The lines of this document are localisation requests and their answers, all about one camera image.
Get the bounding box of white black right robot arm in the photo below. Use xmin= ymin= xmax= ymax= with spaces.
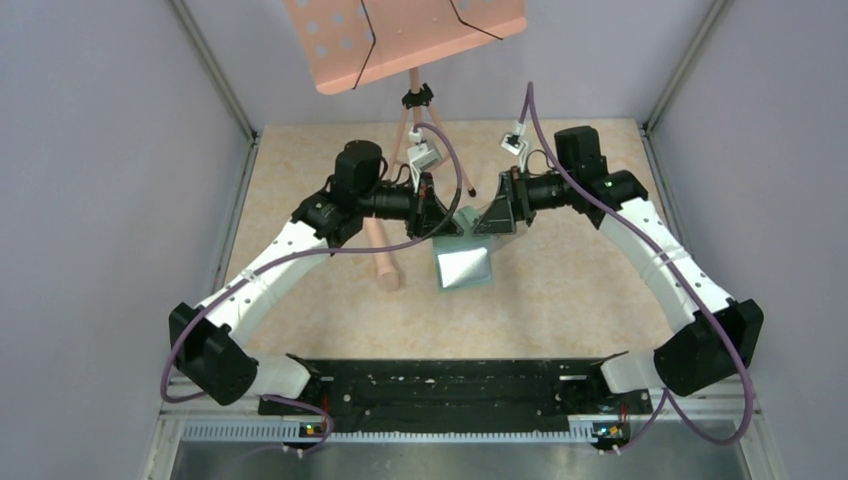
xmin=473 ymin=126 xmax=764 ymax=412

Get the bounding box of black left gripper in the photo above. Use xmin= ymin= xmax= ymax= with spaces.
xmin=358 ymin=169 xmax=463 ymax=240

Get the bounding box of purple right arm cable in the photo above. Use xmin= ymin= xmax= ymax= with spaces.
xmin=519 ymin=82 xmax=757 ymax=455

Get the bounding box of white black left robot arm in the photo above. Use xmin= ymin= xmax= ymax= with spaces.
xmin=168 ymin=140 xmax=463 ymax=414

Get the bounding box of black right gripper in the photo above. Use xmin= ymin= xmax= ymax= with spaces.
xmin=472 ymin=166 xmax=576 ymax=237

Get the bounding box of green leather card holder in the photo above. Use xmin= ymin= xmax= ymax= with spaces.
xmin=432 ymin=206 xmax=494 ymax=291

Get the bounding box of pink music stand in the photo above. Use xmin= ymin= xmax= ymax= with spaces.
xmin=282 ymin=0 xmax=529 ymax=199

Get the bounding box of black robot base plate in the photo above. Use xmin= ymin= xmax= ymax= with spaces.
xmin=299 ymin=359 xmax=649 ymax=428

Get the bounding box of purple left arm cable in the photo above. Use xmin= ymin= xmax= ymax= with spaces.
xmin=158 ymin=121 xmax=464 ymax=458

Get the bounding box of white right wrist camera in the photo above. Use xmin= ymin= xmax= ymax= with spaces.
xmin=500 ymin=121 xmax=530 ymax=158

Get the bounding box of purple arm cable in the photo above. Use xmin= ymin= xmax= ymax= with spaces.
xmin=158 ymin=121 xmax=464 ymax=458
xmin=519 ymin=82 xmax=757 ymax=455

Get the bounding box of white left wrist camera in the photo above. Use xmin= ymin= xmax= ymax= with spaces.
xmin=407 ymin=128 xmax=443 ymax=174

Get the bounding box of aluminium front rail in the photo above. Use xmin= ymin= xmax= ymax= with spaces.
xmin=159 ymin=378 xmax=744 ymax=448

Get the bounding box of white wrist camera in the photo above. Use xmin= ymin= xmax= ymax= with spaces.
xmin=407 ymin=128 xmax=443 ymax=174
xmin=500 ymin=121 xmax=530 ymax=158

